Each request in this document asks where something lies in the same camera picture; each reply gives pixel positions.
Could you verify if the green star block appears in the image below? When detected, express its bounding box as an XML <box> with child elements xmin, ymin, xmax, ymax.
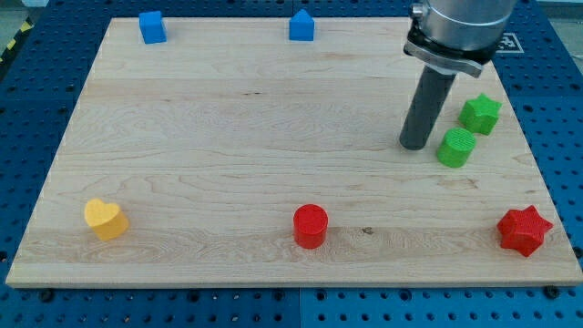
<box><xmin>458</xmin><ymin>93</ymin><xmax>502</xmax><ymax>135</ymax></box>

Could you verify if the red star block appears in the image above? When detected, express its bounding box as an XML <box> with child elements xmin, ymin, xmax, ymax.
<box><xmin>496</xmin><ymin>205</ymin><xmax>554</xmax><ymax>257</ymax></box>

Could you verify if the red cylinder block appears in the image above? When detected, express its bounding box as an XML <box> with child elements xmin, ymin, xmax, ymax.
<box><xmin>293</xmin><ymin>204</ymin><xmax>329</xmax><ymax>249</ymax></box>

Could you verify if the light wooden board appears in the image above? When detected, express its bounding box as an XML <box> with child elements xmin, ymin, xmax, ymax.
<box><xmin>6</xmin><ymin>18</ymin><xmax>582</xmax><ymax>288</ymax></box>

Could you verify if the blue house-shaped block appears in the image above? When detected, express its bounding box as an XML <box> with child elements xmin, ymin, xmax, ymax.
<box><xmin>289</xmin><ymin>9</ymin><xmax>315</xmax><ymax>41</ymax></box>

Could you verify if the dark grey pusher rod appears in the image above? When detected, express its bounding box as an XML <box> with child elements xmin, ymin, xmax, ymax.
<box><xmin>399</xmin><ymin>66</ymin><xmax>456</xmax><ymax>150</ymax></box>

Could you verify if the green cylinder block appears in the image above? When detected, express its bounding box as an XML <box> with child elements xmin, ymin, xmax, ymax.
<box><xmin>436</xmin><ymin>128</ymin><xmax>476</xmax><ymax>168</ymax></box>

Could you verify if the yellow heart block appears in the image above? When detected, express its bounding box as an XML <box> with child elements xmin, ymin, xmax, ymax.
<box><xmin>84</xmin><ymin>199</ymin><xmax>129</xmax><ymax>241</ymax></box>

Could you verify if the blue cube block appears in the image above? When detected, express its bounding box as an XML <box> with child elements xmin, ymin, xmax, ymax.
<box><xmin>138</xmin><ymin>11</ymin><xmax>167</xmax><ymax>44</ymax></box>

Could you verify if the white fiducial marker tag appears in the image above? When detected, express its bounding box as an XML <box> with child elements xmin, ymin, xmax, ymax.
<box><xmin>496</xmin><ymin>32</ymin><xmax>524</xmax><ymax>54</ymax></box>

